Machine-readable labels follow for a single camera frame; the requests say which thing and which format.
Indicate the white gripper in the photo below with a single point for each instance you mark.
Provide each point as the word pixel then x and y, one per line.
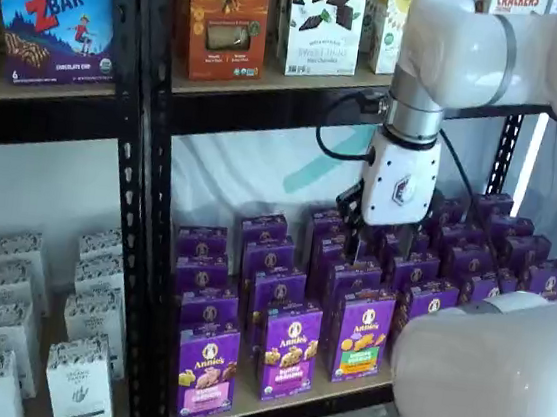
pixel 399 182

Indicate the purple Annie's box pink patch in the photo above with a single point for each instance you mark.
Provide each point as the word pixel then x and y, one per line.
pixel 206 376
pixel 200 275
pixel 201 242
pixel 209 309

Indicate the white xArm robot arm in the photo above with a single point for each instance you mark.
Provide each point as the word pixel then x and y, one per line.
pixel 453 47

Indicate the purple Annie's box yellow patch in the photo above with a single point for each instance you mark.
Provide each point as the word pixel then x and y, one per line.
pixel 414 272
pixel 429 298
pixel 394 247

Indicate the purple Annie's box green patch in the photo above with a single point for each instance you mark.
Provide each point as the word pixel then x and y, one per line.
pixel 320 218
pixel 361 344
pixel 363 278
pixel 326 249

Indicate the purple Annie's box brown patch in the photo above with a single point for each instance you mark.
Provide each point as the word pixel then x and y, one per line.
pixel 466 262
pixel 456 236
pixel 478 289

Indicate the purple Annie's snack box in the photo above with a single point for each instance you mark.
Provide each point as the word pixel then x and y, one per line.
pixel 493 203
pixel 510 227
pixel 525 249
pixel 544 279

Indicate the white yellow Simple Mills box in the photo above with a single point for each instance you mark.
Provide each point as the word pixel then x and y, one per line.
pixel 385 39

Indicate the white Sweet Thins box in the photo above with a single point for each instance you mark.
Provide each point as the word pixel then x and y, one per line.
pixel 322 47

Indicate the orange snack box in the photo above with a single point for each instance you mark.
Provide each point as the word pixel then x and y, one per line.
pixel 225 36

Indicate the orange pretzel crackers box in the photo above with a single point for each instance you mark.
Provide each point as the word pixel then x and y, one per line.
pixel 518 2

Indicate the blue ZBar box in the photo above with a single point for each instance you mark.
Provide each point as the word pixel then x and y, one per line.
pixel 52 27

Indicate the teal tape strip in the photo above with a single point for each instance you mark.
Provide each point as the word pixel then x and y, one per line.
pixel 313 172

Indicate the white backdrop cloth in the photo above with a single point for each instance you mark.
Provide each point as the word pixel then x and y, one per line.
pixel 242 174

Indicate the black metal shelving rack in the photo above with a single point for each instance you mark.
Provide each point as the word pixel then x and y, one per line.
pixel 41 126
pixel 244 114

